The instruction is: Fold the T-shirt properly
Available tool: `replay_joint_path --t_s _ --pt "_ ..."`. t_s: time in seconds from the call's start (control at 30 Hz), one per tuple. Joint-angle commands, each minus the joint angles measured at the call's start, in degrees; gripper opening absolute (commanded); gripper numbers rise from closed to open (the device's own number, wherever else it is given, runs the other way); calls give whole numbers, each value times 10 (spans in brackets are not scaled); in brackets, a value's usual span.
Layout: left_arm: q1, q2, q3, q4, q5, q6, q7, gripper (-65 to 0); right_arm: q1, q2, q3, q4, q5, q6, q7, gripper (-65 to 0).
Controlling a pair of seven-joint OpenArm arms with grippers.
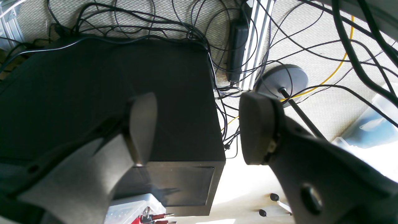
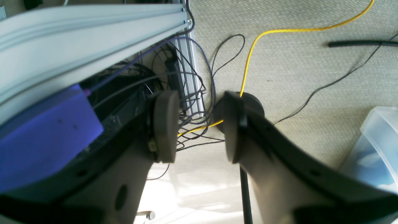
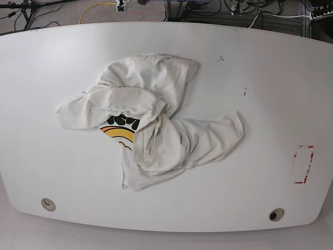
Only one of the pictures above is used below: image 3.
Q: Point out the table cable grommet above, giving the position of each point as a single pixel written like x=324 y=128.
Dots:
x=276 y=214
x=48 y=204

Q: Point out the black tripod stand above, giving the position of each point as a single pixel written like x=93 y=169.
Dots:
x=27 y=9

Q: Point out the white power strip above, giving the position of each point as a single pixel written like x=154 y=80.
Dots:
x=319 y=14

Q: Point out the red tape rectangle marking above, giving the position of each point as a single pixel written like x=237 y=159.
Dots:
x=302 y=160

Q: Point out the left table cable grommet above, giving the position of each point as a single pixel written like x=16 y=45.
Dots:
x=48 y=204

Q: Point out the aluminium frame rack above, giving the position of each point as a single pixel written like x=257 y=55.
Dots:
x=290 y=17

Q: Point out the right table cable grommet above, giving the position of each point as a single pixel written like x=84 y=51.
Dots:
x=276 y=214

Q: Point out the white graphic T-shirt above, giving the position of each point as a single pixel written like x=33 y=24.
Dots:
x=134 y=102

